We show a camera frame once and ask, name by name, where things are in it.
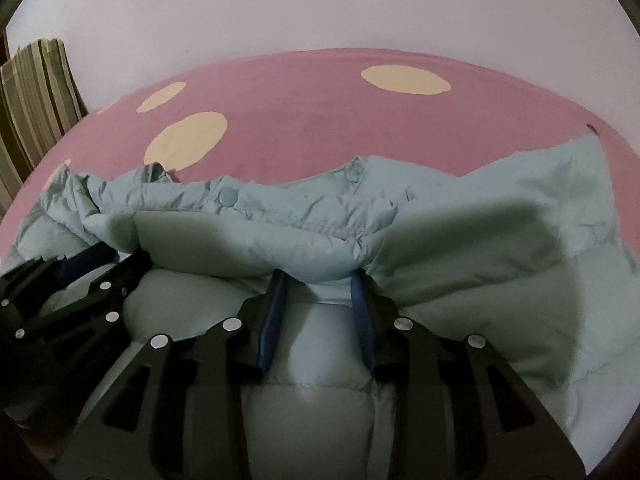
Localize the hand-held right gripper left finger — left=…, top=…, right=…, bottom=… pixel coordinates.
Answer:
left=50, top=269, right=291, bottom=480

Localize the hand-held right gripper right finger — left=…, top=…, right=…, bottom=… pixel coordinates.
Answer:
left=350, top=272, right=587, bottom=480

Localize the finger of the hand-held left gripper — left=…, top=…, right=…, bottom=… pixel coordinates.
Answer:
left=30, top=248, right=154, bottom=362
left=0, top=241, right=121, bottom=343

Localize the light blue puffer jacket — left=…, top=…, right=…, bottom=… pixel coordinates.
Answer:
left=0, top=137, right=640, bottom=480

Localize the striped headboard cushion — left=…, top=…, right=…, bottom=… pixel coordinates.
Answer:
left=0, top=37, right=84, bottom=211

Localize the pink dotted bed sheet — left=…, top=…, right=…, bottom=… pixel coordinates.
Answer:
left=0, top=47, right=623, bottom=226

